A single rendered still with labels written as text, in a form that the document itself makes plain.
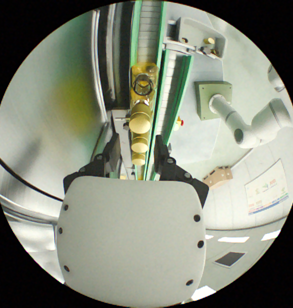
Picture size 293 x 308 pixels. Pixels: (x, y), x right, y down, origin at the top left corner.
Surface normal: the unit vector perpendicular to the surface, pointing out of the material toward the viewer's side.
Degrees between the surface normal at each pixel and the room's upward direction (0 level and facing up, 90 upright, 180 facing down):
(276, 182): 90
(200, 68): 0
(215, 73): 0
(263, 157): 90
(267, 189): 90
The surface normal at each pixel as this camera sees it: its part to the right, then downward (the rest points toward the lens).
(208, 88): -0.02, 0.80
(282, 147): -1.00, -0.04
